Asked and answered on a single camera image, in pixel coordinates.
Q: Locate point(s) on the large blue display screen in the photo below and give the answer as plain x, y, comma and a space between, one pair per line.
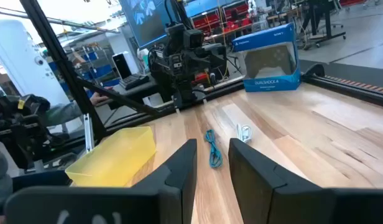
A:
148, 21

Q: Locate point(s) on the large white machine housing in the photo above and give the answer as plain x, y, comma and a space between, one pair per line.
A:
20, 56

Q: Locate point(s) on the person's hand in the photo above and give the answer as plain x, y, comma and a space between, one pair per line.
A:
98, 99

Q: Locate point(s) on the shelf with red bins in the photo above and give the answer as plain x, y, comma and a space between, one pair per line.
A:
210, 20

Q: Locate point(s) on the aluminium bracket strip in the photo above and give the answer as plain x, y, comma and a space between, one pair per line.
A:
89, 133

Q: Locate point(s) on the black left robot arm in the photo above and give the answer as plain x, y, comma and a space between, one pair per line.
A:
185, 62

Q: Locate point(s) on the blue DualShock controller box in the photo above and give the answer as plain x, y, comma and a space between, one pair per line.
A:
266, 39

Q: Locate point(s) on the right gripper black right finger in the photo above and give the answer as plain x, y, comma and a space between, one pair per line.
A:
303, 205

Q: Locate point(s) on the person's forearm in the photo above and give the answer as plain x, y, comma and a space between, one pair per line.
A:
62, 113

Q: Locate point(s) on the black table edge rail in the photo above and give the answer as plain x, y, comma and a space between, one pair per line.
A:
350, 87

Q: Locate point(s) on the translucent yellow plastic bin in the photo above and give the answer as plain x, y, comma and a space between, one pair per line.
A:
117, 158

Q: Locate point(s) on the white framed tablet device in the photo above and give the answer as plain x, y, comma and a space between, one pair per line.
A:
121, 65

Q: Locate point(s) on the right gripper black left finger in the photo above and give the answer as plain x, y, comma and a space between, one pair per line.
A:
85, 205

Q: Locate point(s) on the black legged desk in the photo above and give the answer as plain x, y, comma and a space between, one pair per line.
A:
326, 18

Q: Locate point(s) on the black keyboard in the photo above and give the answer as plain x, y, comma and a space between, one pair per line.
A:
135, 81

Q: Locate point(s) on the black frame post with brace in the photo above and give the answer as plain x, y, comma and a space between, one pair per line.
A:
54, 46

